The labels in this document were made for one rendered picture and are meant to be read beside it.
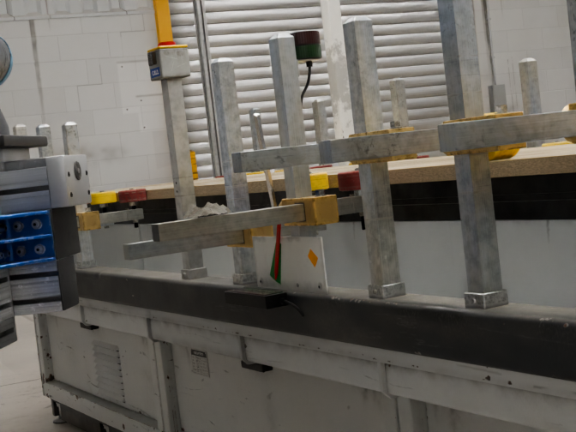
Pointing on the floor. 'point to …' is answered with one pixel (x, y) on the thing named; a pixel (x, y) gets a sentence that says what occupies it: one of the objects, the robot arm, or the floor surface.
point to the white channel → (337, 69)
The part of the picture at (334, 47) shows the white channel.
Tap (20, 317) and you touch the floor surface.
